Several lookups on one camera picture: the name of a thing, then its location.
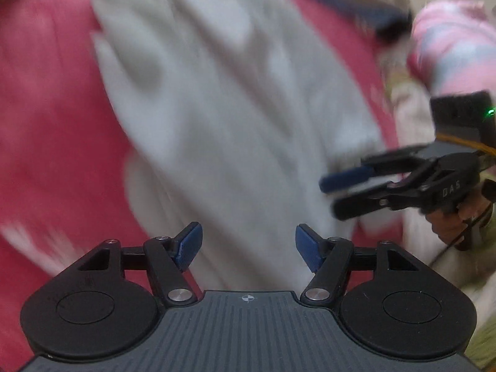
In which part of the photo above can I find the pink pastel pajama sleeve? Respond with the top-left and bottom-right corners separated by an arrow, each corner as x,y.
410,0 -> 495,96

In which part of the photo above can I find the pink floral bed sheet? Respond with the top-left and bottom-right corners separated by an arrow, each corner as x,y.
0,0 -> 405,372

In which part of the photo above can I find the person's right hand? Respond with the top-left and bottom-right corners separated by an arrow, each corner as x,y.
425,190 -> 492,245

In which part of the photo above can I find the black cable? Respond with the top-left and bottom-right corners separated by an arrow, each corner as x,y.
429,204 -> 496,266

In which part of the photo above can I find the beige cloth bag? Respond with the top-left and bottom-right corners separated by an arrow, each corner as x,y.
381,0 -> 495,292

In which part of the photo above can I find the blue garment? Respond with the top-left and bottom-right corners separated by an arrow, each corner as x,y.
269,0 -> 414,40

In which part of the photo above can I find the light grey garment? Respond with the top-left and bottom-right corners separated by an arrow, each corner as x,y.
92,0 -> 386,291

